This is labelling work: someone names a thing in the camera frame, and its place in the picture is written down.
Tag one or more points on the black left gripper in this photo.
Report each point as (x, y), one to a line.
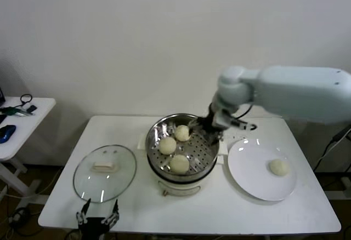
(94, 227)

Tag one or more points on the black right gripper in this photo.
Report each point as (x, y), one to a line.
(211, 122)

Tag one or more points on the white steamed baozi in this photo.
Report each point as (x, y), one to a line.
(182, 133)
(179, 164)
(167, 145)
(279, 167)

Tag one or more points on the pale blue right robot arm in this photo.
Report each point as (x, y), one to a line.
(301, 92)

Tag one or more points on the perforated steel steamer basket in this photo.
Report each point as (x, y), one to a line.
(200, 155)

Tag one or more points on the white round plate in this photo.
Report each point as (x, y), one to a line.
(246, 168)

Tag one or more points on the white electric cooker pot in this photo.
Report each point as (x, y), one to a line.
(178, 191)

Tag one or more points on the white side table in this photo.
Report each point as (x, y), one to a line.
(35, 122)

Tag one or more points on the blue computer mouse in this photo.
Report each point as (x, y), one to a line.
(6, 133)

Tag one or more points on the small black device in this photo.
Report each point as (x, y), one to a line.
(31, 109)

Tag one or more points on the white stand base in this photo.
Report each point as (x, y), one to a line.
(337, 194)

